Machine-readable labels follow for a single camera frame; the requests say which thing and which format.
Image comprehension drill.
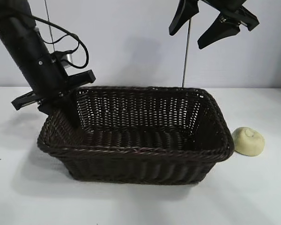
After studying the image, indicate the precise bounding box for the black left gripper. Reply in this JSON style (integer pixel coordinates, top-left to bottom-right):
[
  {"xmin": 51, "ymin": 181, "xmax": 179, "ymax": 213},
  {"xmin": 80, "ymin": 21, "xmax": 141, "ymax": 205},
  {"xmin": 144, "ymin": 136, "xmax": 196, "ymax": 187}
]
[{"xmin": 11, "ymin": 52, "xmax": 95, "ymax": 128}]

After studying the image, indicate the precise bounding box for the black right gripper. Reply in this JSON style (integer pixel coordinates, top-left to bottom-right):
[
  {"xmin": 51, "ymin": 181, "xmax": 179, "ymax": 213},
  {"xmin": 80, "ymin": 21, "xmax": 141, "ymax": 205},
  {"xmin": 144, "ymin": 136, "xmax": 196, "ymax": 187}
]
[{"xmin": 169, "ymin": 0, "xmax": 260, "ymax": 50}]

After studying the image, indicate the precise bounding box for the dark brown wicker basket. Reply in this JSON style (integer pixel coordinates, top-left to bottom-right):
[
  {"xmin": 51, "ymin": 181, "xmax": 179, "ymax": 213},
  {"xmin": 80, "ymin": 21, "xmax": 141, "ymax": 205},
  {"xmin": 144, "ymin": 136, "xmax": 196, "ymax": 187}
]
[{"xmin": 37, "ymin": 85, "xmax": 236, "ymax": 185}]

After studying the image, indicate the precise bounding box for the pale yellow egg yolk pastry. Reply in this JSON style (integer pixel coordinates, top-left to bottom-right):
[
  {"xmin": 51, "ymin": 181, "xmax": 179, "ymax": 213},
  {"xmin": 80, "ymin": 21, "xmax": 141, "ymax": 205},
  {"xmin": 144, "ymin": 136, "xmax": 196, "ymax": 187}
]
[{"xmin": 231, "ymin": 126, "xmax": 266, "ymax": 157}]

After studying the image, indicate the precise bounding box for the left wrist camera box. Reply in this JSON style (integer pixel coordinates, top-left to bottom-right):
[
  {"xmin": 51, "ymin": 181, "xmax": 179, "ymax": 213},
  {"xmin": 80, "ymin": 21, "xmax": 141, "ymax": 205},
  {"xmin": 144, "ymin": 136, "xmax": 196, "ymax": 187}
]
[{"xmin": 50, "ymin": 49, "xmax": 76, "ymax": 70}]

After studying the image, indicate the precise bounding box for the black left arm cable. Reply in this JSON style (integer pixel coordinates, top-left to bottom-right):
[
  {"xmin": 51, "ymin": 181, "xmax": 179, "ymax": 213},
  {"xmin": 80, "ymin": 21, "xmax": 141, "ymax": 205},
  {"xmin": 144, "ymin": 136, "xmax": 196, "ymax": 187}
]
[{"xmin": 25, "ymin": 11, "xmax": 89, "ymax": 70}]

